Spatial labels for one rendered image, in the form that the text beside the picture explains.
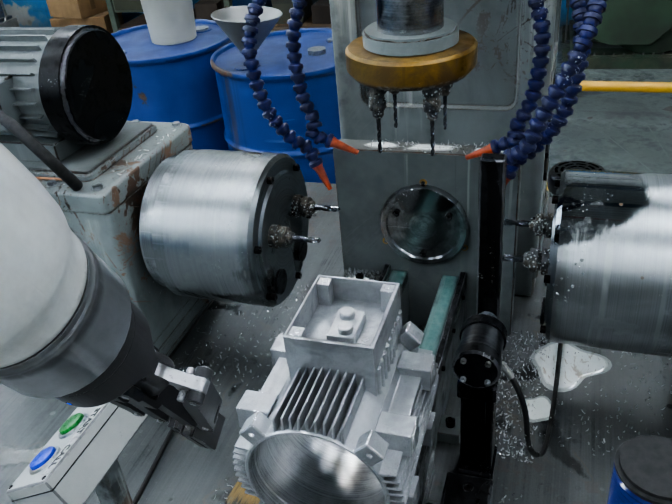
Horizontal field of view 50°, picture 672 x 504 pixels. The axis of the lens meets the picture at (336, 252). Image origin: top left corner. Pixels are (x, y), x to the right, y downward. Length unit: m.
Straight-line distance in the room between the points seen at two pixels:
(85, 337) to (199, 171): 0.74
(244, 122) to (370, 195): 1.44
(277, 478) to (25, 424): 0.57
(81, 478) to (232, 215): 0.44
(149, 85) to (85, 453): 2.21
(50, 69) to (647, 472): 0.94
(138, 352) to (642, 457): 0.35
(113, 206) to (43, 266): 0.78
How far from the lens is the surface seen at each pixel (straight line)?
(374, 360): 0.75
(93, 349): 0.42
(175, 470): 1.14
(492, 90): 1.22
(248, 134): 2.61
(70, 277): 0.39
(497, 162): 0.87
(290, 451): 0.88
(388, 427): 0.75
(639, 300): 0.97
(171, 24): 3.03
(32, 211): 0.36
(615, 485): 0.56
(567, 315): 0.99
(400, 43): 0.96
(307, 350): 0.77
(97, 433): 0.83
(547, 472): 1.09
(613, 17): 5.08
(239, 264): 1.07
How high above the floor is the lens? 1.61
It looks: 32 degrees down
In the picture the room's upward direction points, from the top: 6 degrees counter-clockwise
